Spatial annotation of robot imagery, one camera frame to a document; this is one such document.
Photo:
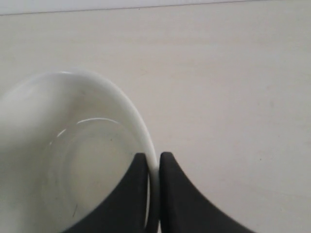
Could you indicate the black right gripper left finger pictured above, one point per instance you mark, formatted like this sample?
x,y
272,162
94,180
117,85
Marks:
x,y
124,210

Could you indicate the small cream ceramic bowl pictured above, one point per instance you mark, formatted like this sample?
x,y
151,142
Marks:
x,y
66,140

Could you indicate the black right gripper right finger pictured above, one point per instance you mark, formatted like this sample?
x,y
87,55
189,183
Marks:
x,y
183,209

